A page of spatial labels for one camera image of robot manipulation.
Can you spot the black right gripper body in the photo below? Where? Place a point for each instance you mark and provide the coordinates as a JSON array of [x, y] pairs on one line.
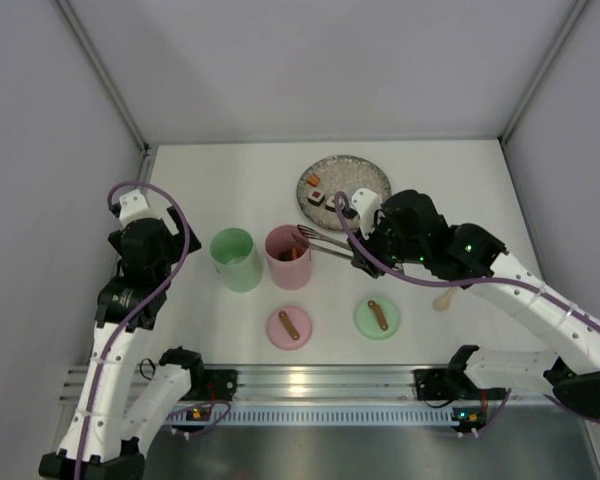
[[384, 244]]

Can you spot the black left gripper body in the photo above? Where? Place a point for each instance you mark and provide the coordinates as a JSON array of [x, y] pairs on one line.
[[171, 241]]

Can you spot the metal tongs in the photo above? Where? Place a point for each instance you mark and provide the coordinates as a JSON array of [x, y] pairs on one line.
[[312, 239]]

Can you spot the orange striped salmon piece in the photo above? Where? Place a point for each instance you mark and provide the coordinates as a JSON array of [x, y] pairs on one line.
[[313, 180]]

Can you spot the orange shrimp piece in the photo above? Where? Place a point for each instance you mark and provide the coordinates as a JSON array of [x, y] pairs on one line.
[[295, 253]]

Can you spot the brown seaweed piece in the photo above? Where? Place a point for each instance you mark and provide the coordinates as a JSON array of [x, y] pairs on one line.
[[283, 256]]

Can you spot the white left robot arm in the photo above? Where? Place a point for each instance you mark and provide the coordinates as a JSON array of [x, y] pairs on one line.
[[109, 436]]

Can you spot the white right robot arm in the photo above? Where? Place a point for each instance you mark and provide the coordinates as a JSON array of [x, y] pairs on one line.
[[568, 371]]

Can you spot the green cylindrical container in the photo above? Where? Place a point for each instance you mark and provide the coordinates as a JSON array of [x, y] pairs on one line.
[[235, 257]]

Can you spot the green dot sushi roll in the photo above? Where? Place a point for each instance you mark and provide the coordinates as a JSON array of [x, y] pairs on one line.
[[330, 203]]

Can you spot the green round lid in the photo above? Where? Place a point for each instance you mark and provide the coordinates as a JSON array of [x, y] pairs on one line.
[[377, 318]]

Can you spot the speckled ceramic plate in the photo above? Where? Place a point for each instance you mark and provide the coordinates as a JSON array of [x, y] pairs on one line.
[[345, 173]]

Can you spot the red centre sushi roll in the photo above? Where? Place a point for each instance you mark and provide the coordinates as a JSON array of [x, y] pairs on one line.
[[316, 197]]

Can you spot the pink cylindrical container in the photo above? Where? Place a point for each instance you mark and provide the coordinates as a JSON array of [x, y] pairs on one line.
[[288, 275]]

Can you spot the pink round lid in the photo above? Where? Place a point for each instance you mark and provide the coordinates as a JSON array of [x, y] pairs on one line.
[[289, 328]]

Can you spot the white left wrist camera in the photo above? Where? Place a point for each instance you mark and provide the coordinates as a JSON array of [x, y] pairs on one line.
[[133, 206]]

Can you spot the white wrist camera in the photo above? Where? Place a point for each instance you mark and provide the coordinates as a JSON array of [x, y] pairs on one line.
[[366, 203], [133, 206]]

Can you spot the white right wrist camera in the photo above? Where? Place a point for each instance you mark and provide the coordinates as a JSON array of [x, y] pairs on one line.
[[366, 203]]

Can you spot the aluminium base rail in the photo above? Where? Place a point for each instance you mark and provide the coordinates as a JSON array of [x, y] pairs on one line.
[[261, 383]]

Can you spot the aluminium frame rail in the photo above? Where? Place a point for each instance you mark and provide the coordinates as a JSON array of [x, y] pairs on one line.
[[81, 36]]

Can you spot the white slotted cable duct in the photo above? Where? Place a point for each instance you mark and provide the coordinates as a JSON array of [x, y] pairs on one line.
[[331, 415]]

